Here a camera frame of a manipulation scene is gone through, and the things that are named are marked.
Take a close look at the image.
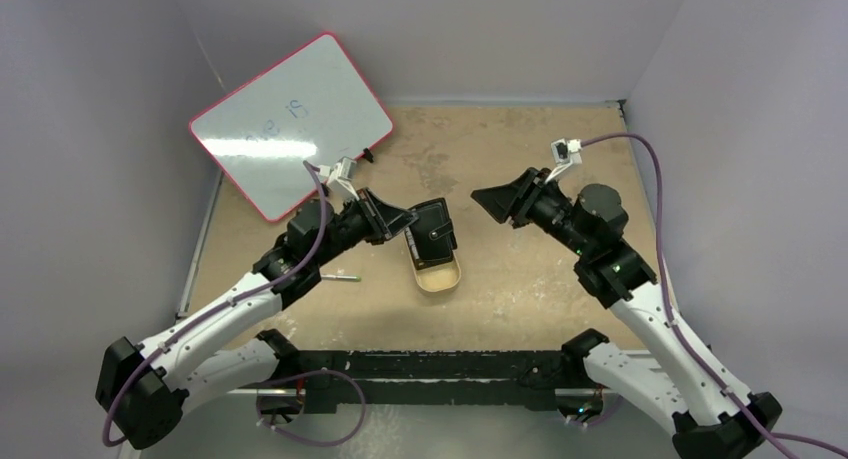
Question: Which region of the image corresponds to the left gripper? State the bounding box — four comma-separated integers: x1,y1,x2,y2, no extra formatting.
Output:
313,188,418,269

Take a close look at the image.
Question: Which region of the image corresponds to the black leather card holder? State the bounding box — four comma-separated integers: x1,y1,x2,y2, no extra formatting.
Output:
404,197,458,271

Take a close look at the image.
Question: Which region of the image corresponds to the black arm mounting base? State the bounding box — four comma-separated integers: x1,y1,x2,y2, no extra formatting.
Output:
256,329,609,414

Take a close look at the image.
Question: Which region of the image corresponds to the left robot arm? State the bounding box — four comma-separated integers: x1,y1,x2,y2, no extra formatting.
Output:
95,188,418,449

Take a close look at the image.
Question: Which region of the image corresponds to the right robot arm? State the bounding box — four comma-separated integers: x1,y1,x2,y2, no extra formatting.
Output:
471,168,782,458

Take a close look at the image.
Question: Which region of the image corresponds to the beige plastic tray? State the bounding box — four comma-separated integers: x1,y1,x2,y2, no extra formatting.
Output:
404,228,462,296

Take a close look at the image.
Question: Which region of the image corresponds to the silver green-capped marker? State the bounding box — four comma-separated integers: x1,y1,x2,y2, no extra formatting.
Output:
321,274,362,283

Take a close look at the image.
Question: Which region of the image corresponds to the pink framed whiteboard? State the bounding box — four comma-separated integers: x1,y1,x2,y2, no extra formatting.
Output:
188,33,394,222

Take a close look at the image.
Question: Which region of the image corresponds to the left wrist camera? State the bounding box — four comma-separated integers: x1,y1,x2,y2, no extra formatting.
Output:
327,157,357,185

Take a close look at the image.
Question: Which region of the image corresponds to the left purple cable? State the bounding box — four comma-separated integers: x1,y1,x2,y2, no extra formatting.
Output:
100,160,333,449

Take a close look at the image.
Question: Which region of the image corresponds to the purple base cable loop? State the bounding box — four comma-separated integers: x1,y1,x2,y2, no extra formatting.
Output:
254,368,368,449

